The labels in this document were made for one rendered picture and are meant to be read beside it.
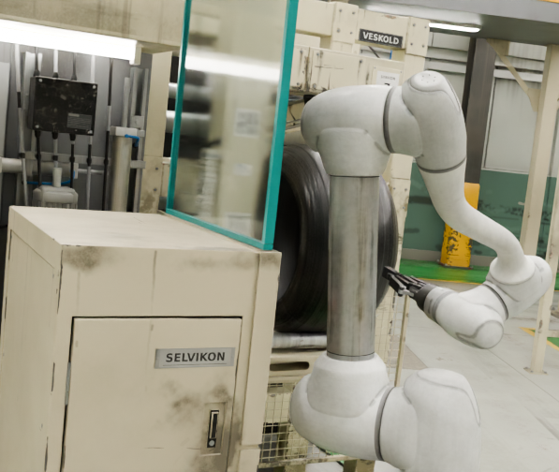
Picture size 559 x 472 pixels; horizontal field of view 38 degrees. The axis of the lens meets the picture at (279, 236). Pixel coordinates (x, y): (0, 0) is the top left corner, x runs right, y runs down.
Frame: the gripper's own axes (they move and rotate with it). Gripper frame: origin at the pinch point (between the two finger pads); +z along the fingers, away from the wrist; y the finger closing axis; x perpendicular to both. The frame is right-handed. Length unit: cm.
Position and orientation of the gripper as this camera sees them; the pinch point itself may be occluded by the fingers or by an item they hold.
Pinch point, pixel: (391, 275)
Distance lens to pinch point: 222.4
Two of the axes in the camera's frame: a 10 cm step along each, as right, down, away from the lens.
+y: -8.9, -0.4, -4.6
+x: -1.7, 9.6, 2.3
